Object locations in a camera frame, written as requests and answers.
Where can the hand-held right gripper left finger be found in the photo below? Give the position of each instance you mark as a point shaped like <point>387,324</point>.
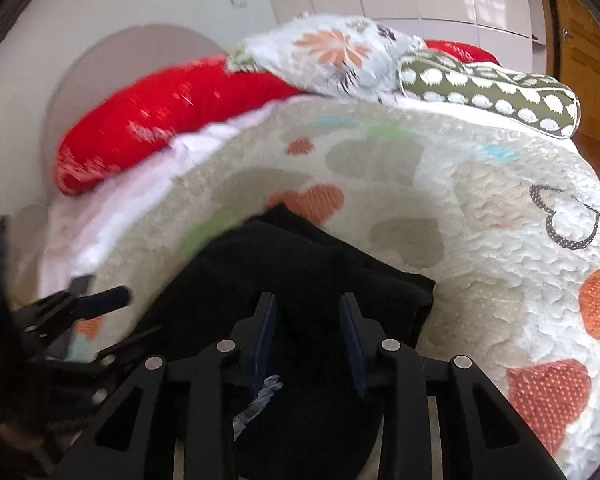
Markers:
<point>262,342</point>

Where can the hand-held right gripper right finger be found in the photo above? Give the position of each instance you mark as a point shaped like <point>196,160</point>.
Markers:
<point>352,347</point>

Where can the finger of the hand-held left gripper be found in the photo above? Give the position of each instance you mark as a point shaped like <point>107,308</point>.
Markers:
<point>107,300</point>
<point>130,341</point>

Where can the black pants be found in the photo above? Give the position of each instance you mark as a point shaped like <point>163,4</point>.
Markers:
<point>310,265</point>

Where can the white bed sheet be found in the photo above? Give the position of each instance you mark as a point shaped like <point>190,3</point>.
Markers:
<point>145,180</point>

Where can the white heart-print quilt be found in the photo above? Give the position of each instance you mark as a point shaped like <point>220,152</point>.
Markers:
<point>480,240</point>

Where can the large red pillow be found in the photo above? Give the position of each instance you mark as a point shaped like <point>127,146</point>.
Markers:
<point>155,115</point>

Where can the grey round headboard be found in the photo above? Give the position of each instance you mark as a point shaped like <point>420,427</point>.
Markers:
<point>110,65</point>

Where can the floral white pillow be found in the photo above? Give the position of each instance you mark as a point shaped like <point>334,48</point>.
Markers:
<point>330,55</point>

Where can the green white-dotted bolster pillow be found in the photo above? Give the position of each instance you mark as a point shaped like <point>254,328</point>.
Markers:
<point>500,92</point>

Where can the small red pillow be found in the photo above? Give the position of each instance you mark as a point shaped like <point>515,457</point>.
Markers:
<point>460,52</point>

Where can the wooden door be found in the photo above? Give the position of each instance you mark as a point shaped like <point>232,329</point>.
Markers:
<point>580,55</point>

